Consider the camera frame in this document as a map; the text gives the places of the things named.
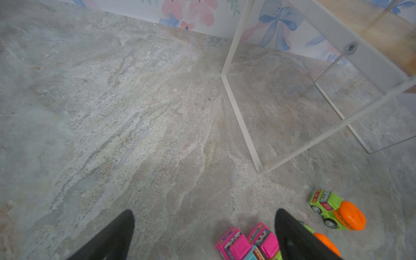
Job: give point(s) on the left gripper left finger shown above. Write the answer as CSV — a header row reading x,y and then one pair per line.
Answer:
x,y
111,243

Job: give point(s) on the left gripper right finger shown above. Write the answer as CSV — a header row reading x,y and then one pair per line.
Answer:
x,y
296,242

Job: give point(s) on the pink green toy car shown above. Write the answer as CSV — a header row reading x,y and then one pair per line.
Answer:
x,y
264,243

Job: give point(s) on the green orange mixer toy truck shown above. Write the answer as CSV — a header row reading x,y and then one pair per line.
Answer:
x,y
325,240

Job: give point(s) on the green orange toy truck right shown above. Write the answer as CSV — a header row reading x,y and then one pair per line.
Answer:
x,y
337,213

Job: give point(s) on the pink toy car leftmost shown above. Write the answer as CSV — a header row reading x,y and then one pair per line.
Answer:
x,y
233,245

